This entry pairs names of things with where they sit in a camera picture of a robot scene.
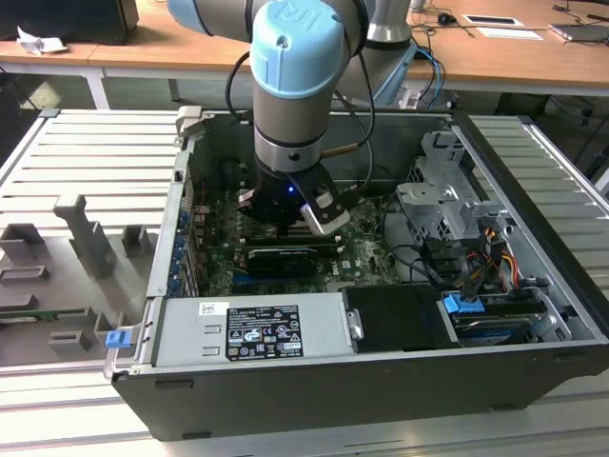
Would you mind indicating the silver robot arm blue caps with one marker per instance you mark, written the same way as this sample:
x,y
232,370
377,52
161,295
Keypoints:
x,y
290,119

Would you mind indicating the blue expansion slot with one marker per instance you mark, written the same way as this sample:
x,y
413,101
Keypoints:
x,y
257,282

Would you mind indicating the black graphics card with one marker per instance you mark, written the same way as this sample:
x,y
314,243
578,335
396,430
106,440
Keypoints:
x,y
283,261

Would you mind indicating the silver port housing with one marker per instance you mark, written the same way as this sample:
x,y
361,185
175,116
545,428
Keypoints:
x,y
200,233
202,212

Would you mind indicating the blue card retainer clip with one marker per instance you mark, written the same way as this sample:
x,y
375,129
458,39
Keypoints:
x,y
184,218
174,287
180,247
177,270

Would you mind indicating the green motherboard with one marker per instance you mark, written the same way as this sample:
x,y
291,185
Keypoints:
x,y
366,252

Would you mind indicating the silver power supply unit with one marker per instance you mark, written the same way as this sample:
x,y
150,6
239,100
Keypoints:
x,y
190,333

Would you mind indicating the black plastic shroud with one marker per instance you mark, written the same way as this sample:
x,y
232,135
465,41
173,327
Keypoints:
x,y
395,316

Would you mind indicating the silver metal drive cage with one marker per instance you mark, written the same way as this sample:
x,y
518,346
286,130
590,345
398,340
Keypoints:
x,y
447,209

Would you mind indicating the black and grey PC case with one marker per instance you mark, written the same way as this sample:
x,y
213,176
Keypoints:
x,y
333,400

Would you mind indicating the blue disk carrier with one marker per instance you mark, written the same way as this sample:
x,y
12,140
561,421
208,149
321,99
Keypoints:
x,y
462,304

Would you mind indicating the blue case latch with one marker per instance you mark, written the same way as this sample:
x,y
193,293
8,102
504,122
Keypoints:
x,y
116,339

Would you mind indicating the grey parts rack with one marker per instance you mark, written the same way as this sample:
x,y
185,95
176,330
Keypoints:
x,y
57,281

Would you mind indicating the black computer mouse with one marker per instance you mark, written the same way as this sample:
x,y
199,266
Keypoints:
x,y
446,19

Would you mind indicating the hard disk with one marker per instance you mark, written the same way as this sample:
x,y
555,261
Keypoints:
x,y
495,323

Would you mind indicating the green RAM stick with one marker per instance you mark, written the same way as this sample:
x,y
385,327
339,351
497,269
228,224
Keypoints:
x,y
47,314

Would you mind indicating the long wooden desk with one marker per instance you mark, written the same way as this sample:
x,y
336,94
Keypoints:
x,y
499,57

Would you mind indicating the short wooden desk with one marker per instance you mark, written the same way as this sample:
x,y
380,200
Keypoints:
x,y
47,59

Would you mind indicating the black box on desk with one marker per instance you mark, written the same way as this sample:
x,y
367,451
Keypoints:
x,y
66,19

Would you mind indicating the white paper sheet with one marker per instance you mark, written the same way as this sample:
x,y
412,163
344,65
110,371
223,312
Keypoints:
x,y
509,33

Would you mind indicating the crumpled white paper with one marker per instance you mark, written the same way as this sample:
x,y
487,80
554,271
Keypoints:
x,y
38,43

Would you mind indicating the grey laptop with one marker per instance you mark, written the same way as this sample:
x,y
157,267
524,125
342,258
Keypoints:
x,y
578,31

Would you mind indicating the silver camera on black bracket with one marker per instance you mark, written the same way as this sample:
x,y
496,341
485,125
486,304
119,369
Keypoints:
x,y
326,216

